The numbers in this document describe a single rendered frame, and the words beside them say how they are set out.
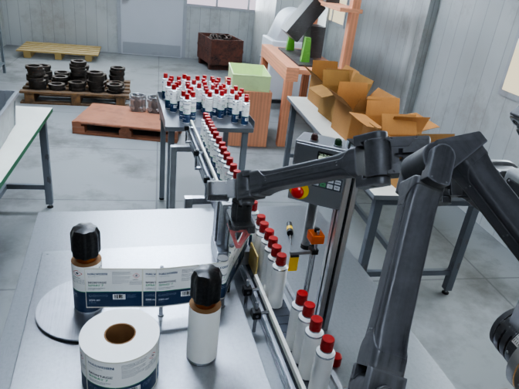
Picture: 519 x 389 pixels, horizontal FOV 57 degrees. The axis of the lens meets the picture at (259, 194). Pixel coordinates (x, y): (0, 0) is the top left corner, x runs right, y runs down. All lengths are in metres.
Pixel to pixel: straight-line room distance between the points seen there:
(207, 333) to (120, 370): 0.25
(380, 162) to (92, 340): 0.83
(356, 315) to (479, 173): 1.02
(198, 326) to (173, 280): 0.23
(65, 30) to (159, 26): 1.81
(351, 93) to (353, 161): 3.01
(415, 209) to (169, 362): 0.90
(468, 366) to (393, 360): 2.37
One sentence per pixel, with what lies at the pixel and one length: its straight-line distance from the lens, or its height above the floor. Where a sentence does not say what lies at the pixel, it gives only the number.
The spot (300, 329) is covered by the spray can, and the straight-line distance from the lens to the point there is 1.41.
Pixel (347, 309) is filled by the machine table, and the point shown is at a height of 0.83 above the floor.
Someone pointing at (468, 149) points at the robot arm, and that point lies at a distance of 0.88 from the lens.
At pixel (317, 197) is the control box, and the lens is 1.43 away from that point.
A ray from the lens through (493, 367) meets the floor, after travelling 3.20.
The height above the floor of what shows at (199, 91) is 1.03.
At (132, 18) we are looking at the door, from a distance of 10.34.
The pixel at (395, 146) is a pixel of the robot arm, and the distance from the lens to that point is 0.98.
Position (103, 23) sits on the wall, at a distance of 10.45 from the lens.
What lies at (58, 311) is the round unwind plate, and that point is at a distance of 1.64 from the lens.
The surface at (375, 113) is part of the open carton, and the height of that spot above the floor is 1.03.
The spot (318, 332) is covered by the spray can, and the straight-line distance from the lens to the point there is 1.35.
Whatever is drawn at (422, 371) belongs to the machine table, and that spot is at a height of 0.83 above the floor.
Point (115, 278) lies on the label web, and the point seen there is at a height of 1.03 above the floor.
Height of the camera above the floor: 1.92
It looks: 26 degrees down
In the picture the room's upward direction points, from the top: 7 degrees clockwise
